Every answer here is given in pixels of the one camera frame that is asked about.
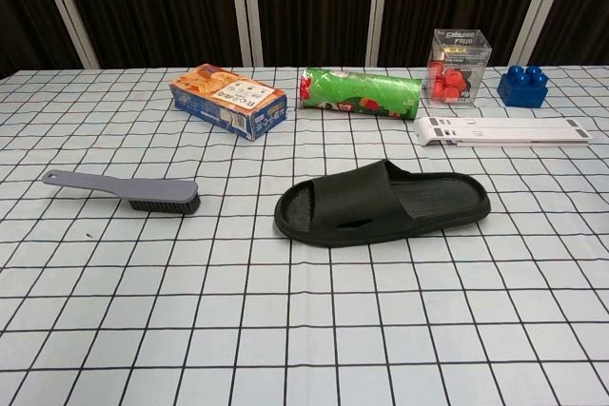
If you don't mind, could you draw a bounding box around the green chip canister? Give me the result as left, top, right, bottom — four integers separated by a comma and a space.
297, 67, 423, 121

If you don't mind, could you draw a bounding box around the orange and blue snack box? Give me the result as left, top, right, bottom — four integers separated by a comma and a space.
169, 63, 288, 143

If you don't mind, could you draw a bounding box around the clear bag of small items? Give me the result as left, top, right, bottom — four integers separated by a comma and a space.
425, 28, 491, 106

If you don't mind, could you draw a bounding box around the blue toy building block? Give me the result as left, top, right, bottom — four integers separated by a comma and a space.
497, 65, 549, 108

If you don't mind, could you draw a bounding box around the black rubber slipper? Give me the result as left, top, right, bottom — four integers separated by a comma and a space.
274, 159, 492, 249

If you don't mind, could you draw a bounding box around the white black-checked tablecloth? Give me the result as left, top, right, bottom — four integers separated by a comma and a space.
0, 65, 609, 406

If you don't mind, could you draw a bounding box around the grey long-handled brush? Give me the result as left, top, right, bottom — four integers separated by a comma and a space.
40, 169, 201, 216

